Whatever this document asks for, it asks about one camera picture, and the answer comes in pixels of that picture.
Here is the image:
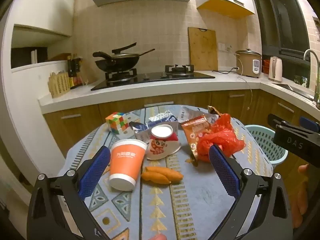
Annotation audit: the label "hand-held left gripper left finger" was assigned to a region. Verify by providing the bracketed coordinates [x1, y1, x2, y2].
[27, 145, 111, 240]

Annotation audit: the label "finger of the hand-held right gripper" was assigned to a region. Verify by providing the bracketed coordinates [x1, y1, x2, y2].
[299, 116, 320, 131]
[267, 114, 320, 138]

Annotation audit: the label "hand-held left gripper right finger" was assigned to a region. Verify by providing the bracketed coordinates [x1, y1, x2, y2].
[209, 144, 293, 240]

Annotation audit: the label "light green plastic basket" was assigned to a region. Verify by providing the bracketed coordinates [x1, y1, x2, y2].
[244, 124, 288, 165]

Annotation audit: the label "person's right hand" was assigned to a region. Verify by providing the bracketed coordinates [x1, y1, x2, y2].
[292, 164, 310, 228]

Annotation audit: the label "orange paper cup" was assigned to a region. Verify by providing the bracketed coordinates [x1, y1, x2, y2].
[109, 139, 148, 191]

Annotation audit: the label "steel sink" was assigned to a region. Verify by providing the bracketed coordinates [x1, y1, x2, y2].
[277, 82, 317, 99]

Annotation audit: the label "red plastic bag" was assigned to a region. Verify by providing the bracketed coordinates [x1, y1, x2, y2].
[197, 113, 245, 162]

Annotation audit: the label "patterned blue tablecloth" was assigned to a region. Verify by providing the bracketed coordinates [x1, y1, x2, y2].
[57, 104, 273, 240]

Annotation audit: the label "wooden base cabinets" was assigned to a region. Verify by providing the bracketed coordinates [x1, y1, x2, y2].
[42, 89, 320, 160]

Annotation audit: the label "orange snack bag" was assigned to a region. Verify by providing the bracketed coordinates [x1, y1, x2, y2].
[181, 115, 213, 167]

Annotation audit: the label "colourful puzzle cube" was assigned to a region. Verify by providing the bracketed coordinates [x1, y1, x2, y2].
[105, 112, 130, 134]

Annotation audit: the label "chrome faucet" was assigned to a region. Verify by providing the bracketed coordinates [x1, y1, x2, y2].
[304, 49, 320, 103]

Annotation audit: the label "white electric kettle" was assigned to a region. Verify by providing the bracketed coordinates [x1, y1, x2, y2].
[268, 56, 283, 82]

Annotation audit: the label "blue white milk carton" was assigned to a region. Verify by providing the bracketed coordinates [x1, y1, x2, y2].
[129, 116, 179, 142]

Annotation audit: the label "orange toy carrot pair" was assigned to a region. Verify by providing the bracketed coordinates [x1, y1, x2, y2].
[141, 166, 183, 184]

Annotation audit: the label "brown foil wrapper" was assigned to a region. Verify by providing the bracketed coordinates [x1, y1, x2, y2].
[207, 105, 220, 118]

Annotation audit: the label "white red paper bowl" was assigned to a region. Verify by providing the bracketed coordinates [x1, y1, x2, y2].
[146, 124, 182, 160]

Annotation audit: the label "white printed foil bag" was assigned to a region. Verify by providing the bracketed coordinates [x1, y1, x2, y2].
[177, 106, 219, 124]

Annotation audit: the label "beige rice cooker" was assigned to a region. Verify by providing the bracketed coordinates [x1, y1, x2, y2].
[235, 49, 262, 78]

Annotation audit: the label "white kitchen countertop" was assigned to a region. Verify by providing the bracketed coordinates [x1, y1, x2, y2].
[38, 69, 320, 114]

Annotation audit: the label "blue patterned tissue pack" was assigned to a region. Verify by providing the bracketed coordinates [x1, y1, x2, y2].
[148, 110, 175, 123]

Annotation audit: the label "wicker basket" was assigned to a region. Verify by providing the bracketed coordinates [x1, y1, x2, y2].
[48, 71, 71, 98]

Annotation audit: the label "black glass gas stove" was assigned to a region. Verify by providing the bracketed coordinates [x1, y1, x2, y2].
[90, 64, 216, 92]

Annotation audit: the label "black wok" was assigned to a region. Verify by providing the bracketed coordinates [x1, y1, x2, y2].
[93, 51, 140, 73]

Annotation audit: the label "dark window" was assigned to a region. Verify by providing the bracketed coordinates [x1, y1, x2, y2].
[249, 0, 313, 63]

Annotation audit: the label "wooden cutting board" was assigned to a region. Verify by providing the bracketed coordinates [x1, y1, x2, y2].
[187, 27, 218, 72]

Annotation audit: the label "white shelf unit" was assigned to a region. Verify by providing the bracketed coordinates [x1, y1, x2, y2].
[5, 0, 78, 73]

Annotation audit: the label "rice cooker power cable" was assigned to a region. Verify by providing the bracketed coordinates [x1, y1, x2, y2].
[212, 66, 253, 110]

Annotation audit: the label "long silver cabinet handle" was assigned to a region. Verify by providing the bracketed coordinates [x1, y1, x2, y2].
[144, 102, 174, 108]

